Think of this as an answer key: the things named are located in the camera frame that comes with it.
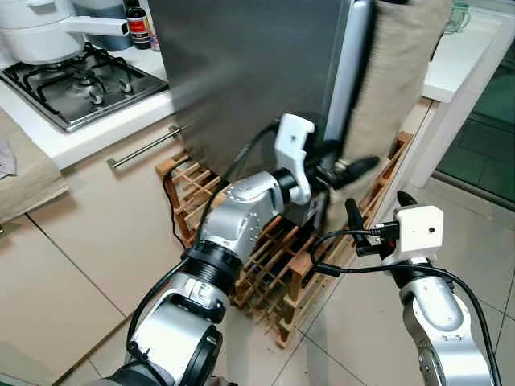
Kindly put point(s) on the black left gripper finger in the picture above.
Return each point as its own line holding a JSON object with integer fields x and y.
{"x": 360, "y": 169}

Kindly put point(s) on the stainless steel fridge door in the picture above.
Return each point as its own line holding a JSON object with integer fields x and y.
{"x": 249, "y": 64}

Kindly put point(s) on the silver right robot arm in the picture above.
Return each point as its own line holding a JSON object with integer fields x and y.
{"x": 438, "y": 322}

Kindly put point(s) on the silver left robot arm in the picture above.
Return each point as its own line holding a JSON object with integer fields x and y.
{"x": 241, "y": 209}

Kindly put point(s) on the beige hanging towel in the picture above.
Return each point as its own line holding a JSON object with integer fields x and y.
{"x": 398, "y": 88}

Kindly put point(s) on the wooden wine rack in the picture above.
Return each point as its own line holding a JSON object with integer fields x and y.
{"x": 278, "y": 273}

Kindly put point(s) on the white side counter unit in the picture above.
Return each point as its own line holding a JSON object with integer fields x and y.
{"x": 463, "y": 72}

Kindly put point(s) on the green glass mug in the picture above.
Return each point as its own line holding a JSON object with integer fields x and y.
{"x": 456, "y": 18}

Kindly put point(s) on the beige kitchen cabinet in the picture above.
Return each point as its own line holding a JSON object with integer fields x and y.
{"x": 105, "y": 217}

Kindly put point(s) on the dark bottle with red label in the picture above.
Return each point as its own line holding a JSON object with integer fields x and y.
{"x": 138, "y": 28}

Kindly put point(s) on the steel gas hob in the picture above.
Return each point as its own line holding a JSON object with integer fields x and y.
{"x": 80, "y": 88}

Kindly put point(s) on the grey cooking pot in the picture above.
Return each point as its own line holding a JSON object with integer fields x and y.
{"x": 100, "y": 10}

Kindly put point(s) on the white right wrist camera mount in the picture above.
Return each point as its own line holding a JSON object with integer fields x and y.
{"x": 420, "y": 231}

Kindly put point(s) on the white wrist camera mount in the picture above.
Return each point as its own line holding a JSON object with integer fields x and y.
{"x": 294, "y": 149}
{"x": 420, "y": 231}

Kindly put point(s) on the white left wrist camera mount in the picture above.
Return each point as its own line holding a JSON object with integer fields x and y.
{"x": 294, "y": 149}

